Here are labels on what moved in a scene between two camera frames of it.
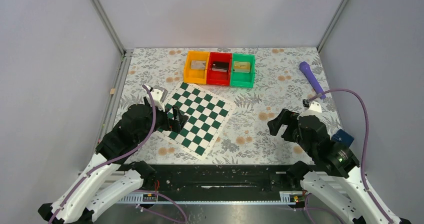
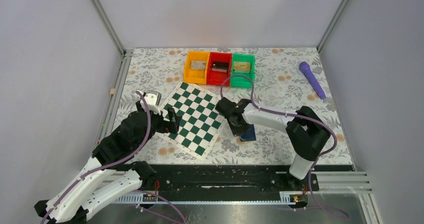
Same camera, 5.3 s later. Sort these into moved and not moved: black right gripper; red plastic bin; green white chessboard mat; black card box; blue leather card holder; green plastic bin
Moved: blue leather card holder; black right gripper
Not moved: green white chessboard mat; red plastic bin; black card box; green plastic bin
